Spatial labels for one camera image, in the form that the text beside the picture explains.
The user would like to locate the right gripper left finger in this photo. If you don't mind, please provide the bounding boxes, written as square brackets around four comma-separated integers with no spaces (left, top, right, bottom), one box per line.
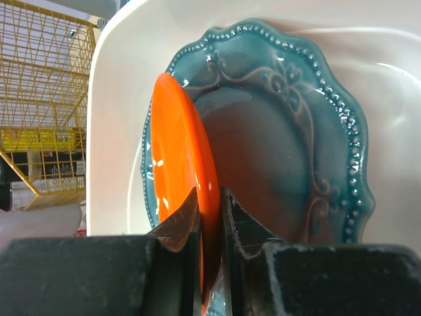
[1,191,201,315]

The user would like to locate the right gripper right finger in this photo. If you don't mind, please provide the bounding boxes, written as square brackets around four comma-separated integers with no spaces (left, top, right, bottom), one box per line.
[221,188,420,315]

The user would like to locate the orange plate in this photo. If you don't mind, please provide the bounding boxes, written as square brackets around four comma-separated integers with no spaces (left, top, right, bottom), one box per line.
[151,73,222,314]

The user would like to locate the teal scalloped plate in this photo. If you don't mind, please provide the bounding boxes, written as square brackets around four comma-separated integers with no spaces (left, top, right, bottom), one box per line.
[139,17,376,316]

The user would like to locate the black lid shaker jar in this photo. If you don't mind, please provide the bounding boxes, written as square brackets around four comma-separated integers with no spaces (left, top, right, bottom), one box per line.
[0,184,12,212]

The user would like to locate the small black cap spice jar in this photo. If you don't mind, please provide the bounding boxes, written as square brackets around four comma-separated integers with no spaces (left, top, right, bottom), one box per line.
[6,151,86,181]

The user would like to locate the pink trash basket with bag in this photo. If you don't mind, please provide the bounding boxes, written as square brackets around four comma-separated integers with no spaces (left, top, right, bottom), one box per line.
[1,201,86,246]

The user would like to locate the small yellow label bottle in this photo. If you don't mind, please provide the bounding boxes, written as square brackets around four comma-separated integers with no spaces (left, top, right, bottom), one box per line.
[1,126,86,152]

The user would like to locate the white rectangular baking dish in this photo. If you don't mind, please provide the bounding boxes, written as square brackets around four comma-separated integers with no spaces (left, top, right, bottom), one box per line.
[86,1,420,251]

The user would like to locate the gold wire basket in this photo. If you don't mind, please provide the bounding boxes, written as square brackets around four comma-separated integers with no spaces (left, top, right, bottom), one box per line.
[1,1,99,211]

